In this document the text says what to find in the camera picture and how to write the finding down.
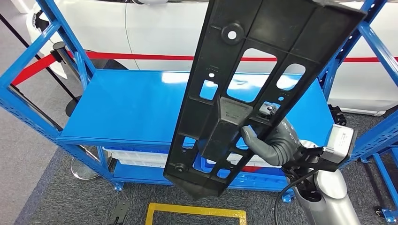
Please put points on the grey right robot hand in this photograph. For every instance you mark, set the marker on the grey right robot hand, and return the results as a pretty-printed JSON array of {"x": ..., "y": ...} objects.
[{"x": 280, "y": 149}]

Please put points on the black plastic mounting part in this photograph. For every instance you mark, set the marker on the black plastic mounting part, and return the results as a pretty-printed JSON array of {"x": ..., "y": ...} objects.
[{"x": 280, "y": 28}]

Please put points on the blue steel shelf rack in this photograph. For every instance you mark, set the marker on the blue steel shelf rack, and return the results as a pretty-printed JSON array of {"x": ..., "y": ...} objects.
[{"x": 124, "y": 105}]

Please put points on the red item in bin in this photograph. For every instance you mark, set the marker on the red item in bin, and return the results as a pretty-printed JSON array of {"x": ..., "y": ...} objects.
[{"x": 252, "y": 169}]

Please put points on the small black fixture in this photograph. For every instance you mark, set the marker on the small black fixture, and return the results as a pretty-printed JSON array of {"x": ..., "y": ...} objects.
[{"x": 337, "y": 115}]

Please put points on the red barrier belt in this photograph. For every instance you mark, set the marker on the red barrier belt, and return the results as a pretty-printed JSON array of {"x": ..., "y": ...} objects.
[
  {"x": 140, "y": 56},
  {"x": 31, "y": 70}
]

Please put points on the white car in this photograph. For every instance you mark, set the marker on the white car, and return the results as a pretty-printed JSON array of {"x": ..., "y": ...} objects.
[{"x": 155, "y": 28}]

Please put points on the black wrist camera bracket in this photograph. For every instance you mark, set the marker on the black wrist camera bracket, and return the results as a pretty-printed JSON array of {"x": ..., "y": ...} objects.
[{"x": 311, "y": 158}]

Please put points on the black flat robot bracket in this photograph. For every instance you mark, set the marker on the black flat robot bracket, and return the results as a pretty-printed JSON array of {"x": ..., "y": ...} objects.
[{"x": 119, "y": 214}]

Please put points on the chrome stanchion post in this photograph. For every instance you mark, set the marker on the chrome stanchion post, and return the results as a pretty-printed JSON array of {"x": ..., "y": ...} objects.
[
  {"x": 59, "y": 51},
  {"x": 87, "y": 169}
]

